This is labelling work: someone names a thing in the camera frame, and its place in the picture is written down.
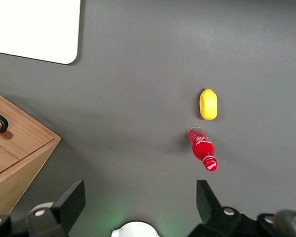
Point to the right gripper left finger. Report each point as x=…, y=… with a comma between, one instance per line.
x=71, y=202

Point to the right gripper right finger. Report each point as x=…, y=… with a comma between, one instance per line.
x=207, y=202

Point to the red coke bottle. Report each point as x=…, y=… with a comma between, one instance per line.
x=202, y=145

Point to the cream plastic tray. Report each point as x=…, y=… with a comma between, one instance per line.
x=32, y=27

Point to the wooden drawer cabinet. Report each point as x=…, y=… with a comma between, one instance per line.
x=19, y=158

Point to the wooden drawer front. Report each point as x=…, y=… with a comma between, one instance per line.
x=0, y=160
x=22, y=133

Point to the yellow lemon-shaped object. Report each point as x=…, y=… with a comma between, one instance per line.
x=209, y=105

